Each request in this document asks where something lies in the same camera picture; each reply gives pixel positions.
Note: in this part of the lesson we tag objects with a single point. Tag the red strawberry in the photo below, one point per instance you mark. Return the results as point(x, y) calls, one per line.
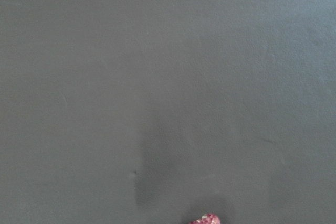
point(209, 218)

